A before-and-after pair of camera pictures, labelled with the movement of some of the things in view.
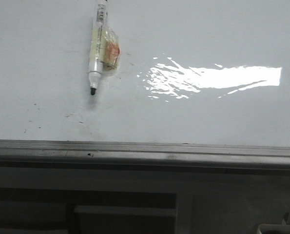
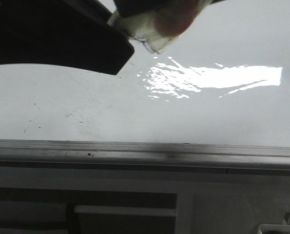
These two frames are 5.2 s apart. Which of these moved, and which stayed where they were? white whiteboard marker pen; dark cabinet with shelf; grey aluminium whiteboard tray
Moved: white whiteboard marker pen
Stayed: grey aluminium whiteboard tray; dark cabinet with shelf
